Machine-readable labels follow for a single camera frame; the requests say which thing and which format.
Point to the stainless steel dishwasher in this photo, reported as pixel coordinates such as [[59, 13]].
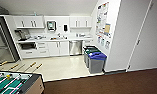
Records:
[[75, 47]]

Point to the white drawer unit narrow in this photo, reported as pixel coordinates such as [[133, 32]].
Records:
[[87, 42]]

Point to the grey bin green lid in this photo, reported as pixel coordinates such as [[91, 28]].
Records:
[[89, 50]]

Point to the white under-sink cabinet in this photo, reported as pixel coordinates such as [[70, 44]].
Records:
[[58, 48]]

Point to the chrome faucet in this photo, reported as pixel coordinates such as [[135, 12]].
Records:
[[59, 35]]

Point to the grey bin blue lid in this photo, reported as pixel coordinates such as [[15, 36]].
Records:
[[96, 63]]

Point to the steel paper towel dispenser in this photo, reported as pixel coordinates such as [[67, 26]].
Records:
[[51, 25]]

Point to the white drawer unit wide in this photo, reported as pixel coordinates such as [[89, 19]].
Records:
[[42, 49]]

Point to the black built-in microwave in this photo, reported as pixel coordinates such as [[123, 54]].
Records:
[[28, 46]]

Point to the white door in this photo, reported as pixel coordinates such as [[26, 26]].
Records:
[[145, 36]]

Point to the wooden foosball table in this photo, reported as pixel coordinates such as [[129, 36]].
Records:
[[14, 83]]

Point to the stainless steel fridge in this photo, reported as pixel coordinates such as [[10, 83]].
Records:
[[2, 43]]

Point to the white wall cabinet three doors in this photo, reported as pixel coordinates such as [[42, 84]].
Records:
[[80, 22]]

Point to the colourful wall poster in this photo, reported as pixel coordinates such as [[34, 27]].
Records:
[[103, 25]]

